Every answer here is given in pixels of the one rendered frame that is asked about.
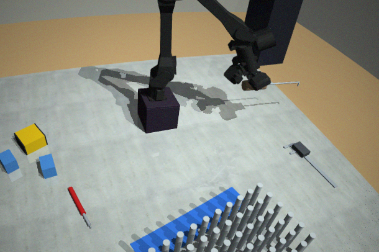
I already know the blue block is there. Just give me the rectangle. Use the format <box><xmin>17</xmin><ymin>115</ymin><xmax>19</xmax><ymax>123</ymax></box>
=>
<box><xmin>0</xmin><ymin>149</ymin><xmax>19</xmax><ymax>174</ymax></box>
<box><xmin>39</xmin><ymin>154</ymin><xmax>57</xmax><ymax>179</ymax></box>

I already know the red-handled screwdriver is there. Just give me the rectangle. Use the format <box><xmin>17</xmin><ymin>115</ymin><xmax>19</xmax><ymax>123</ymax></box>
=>
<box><xmin>68</xmin><ymin>187</ymin><xmax>91</xmax><ymax>227</ymax></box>

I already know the blue striped tape strip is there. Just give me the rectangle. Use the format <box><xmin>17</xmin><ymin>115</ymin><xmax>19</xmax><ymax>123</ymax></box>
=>
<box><xmin>130</xmin><ymin>187</ymin><xmax>239</xmax><ymax>252</ymax></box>

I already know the yellow box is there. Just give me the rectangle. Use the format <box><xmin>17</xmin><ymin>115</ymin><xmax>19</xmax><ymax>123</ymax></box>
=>
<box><xmin>14</xmin><ymin>123</ymin><xmax>48</xmax><ymax>155</ymax></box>

